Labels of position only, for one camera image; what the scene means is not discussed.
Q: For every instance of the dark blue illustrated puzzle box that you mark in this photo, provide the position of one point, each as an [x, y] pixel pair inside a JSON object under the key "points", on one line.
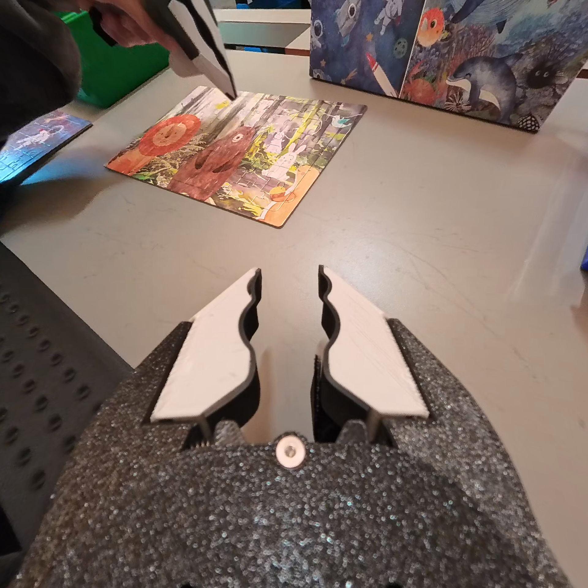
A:
{"points": [[436, 46]]}

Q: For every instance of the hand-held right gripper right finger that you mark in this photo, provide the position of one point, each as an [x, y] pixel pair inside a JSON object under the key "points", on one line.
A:
{"points": [[376, 367]]}

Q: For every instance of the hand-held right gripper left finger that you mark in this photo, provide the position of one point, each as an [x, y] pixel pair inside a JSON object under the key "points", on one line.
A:
{"points": [[206, 367]]}

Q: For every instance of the person's left forearm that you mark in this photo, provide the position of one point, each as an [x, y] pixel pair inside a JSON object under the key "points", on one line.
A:
{"points": [[32, 59]]}

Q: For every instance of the light blue board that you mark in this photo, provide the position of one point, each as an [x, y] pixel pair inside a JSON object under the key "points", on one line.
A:
{"points": [[41, 142]]}

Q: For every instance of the dark grey desk flap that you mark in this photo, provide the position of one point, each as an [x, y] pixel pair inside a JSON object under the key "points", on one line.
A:
{"points": [[266, 34]]}

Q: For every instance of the person's left hand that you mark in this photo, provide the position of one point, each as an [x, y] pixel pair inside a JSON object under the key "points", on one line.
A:
{"points": [[128, 23]]}

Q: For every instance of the grey desk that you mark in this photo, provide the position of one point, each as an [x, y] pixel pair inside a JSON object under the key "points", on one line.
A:
{"points": [[413, 229]]}

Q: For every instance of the dark perforated panel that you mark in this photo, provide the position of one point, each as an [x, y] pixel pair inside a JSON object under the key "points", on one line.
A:
{"points": [[41, 390]]}

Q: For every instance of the green plastic bin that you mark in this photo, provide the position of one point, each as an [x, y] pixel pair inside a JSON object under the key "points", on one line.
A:
{"points": [[115, 73]]}

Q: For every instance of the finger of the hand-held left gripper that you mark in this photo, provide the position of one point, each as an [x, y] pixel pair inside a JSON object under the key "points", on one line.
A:
{"points": [[197, 71], [216, 27]]}

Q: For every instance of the forest animal jigsaw puzzle board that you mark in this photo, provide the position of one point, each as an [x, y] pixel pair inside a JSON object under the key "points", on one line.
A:
{"points": [[229, 151]]}

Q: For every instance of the blue plastic object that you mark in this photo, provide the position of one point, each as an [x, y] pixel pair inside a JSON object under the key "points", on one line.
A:
{"points": [[584, 259]]}

